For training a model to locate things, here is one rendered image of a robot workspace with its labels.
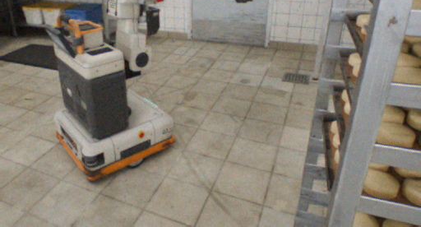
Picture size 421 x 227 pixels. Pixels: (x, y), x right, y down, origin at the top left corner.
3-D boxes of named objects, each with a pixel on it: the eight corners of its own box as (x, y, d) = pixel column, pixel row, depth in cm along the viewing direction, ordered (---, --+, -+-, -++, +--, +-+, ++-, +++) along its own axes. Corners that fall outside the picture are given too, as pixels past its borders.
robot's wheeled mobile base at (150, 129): (90, 186, 198) (85, 152, 188) (55, 138, 247) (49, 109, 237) (178, 145, 232) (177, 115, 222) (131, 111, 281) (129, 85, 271)
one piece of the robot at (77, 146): (80, 159, 199) (79, 147, 196) (57, 129, 231) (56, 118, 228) (85, 157, 200) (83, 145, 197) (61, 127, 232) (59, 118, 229)
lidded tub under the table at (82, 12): (65, 27, 475) (62, 9, 465) (84, 19, 513) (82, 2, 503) (86, 29, 459) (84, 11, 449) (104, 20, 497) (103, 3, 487)
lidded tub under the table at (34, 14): (23, 23, 514) (20, 6, 504) (45, 16, 551) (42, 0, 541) (40, 25, 496) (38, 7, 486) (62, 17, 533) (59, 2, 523)
